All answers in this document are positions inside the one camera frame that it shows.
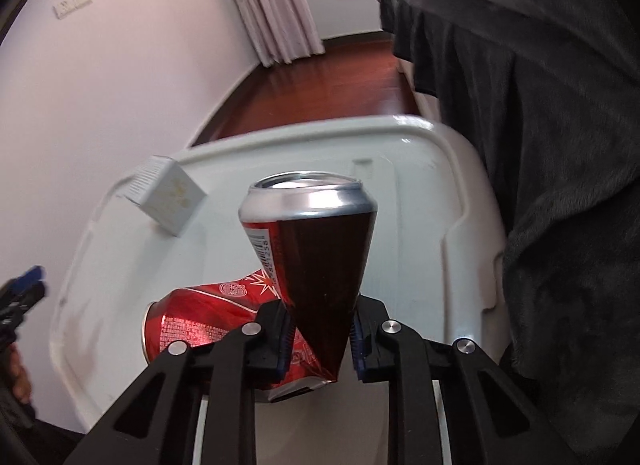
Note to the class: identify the person's left hand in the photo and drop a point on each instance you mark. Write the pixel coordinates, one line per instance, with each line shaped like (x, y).
(20, 375)

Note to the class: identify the crushed red drink can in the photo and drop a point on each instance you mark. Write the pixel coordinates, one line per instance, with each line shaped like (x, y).
(320, 270)
(210, 315)

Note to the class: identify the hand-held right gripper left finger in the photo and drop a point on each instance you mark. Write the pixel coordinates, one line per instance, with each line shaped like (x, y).
(280, 340)

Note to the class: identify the pink patterned curtain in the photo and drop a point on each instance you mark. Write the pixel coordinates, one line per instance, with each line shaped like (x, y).
(270, 5)

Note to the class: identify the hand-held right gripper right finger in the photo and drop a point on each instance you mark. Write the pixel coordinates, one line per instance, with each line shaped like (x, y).
(361, 345)

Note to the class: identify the small white cardboard box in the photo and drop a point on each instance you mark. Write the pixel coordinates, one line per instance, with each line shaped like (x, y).
(170, 195)

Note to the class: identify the white plastic storage box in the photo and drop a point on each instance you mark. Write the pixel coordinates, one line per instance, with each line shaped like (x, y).
(410, 225)

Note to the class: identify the dark fleece blanket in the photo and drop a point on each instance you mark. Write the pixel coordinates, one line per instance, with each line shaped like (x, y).
(550, 145)

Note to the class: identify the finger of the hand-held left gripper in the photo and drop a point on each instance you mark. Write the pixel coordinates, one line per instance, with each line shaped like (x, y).
(27, 282)

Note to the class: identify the person's left forearm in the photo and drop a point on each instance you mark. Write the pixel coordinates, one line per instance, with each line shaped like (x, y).
(30, 440)

